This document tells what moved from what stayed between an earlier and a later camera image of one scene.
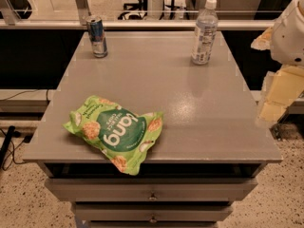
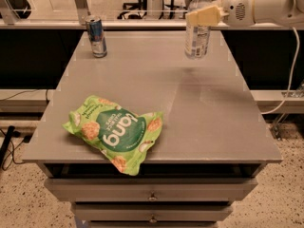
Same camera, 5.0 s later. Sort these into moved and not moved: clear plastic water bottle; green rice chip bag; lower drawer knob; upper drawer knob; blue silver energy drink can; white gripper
Moved: white gripper; clear plastic water bottle
Not moved: upper drawer knob; lower drawer knob; green rice chip bag; blue silver energy drink can
